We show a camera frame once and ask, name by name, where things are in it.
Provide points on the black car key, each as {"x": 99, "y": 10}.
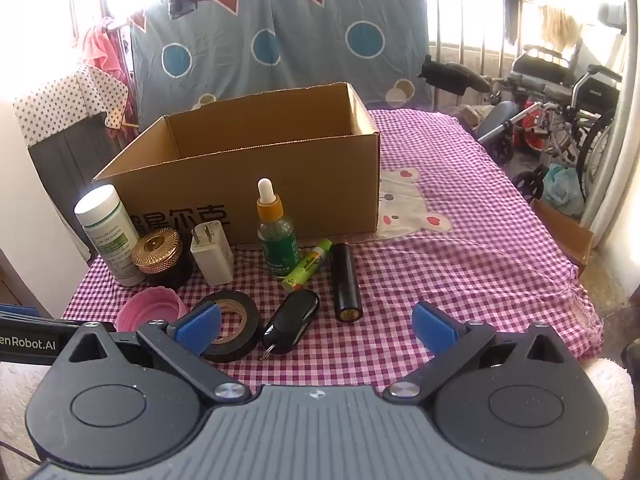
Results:
{"x": 290, "y": 320}

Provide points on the white charger plug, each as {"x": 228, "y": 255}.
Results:
{"x": 212, "y": 260}

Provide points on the blue blanket with circles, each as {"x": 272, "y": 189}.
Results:
{"x": 310, "y": 60}

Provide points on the green dropper bottle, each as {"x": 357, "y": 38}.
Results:
{"x": 277, "y": 250}

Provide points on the pink plastic lid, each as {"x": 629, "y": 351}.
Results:
{"x": 145, "y": 310}

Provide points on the white fleece blanket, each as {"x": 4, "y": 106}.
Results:
{"x": 615, "y": 400}

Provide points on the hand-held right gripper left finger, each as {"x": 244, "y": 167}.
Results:
{"x": 200, "y": 325}

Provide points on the black folding wheelchair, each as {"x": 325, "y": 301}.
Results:
{"x": 560, "y": 85}

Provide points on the black jar with gold lid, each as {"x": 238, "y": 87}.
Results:
{"x": 157, "y": 250}

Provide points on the pink hanging clothes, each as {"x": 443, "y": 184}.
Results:
{"x": 102, "y": 45}

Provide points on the beige hanging cloth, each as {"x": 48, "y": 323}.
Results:
{"x": 560, "y": 25}

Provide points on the brown cardboard box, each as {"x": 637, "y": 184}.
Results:
{"x": 310, "y": 185}

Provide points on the black cylindrical tube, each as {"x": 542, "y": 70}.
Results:
{"x": 345, "y": 285}

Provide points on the metal railing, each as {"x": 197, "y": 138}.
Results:
{"x": 465, "y": 20}

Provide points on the green lip balm tube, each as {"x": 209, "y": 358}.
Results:
{"x": 307, "y": 265}

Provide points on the green plastic bag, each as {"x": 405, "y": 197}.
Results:
{"x": 565, "y": 185}

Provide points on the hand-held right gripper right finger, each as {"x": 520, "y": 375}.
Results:
{"x": 435, "y": 325}

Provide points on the white bottle with green label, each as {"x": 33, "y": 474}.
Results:
{"x": 107, "y": 240}

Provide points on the white star-print cloth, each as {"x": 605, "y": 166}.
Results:
{"x": 60, "y": 100}

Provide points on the small open cardboard box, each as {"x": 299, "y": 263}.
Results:
{"x": 565, "y": 235}

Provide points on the black tape roll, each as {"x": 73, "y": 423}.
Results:
{"x": 235, "y": 347}

